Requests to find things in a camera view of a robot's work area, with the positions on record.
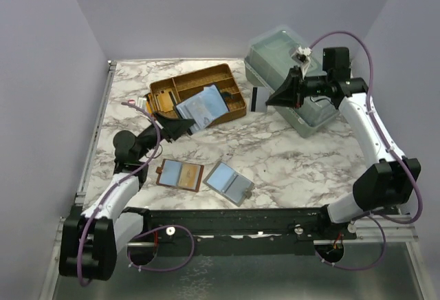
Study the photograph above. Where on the grey card holder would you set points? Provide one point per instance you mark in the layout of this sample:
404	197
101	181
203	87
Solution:
228	183

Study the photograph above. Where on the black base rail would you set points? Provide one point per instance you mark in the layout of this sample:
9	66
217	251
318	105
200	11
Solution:
239	232

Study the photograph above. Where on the green clear-lid storage box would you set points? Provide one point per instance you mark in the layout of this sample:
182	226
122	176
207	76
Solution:
271	63

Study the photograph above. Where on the aluminium frame rail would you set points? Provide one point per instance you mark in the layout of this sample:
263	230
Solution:
371	229

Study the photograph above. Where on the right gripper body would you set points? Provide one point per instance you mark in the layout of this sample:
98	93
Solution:
306	91

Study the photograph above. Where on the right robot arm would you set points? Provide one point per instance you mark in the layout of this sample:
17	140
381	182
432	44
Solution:
390	176

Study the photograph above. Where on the gold cards beside tray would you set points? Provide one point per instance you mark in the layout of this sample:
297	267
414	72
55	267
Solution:
149	103

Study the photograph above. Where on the silver card with stripe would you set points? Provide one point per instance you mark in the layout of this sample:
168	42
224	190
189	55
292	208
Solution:
257	102

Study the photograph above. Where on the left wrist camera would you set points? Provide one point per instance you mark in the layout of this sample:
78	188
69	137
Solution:
140	101

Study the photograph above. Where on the woven rattan divider tray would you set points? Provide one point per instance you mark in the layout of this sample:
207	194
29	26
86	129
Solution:
186	85

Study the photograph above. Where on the black card holder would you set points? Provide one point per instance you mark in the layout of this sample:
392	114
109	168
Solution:
204	108

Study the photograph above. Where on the brown card holder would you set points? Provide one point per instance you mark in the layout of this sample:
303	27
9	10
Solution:
180	175

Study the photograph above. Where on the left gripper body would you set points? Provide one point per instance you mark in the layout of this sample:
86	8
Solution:
161	135

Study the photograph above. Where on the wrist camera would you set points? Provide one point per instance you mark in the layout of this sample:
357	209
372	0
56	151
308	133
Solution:
140	101
302	55

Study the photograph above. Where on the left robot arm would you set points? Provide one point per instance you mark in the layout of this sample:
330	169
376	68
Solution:
91	239

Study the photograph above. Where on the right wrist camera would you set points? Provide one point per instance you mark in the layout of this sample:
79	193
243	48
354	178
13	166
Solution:
302	55

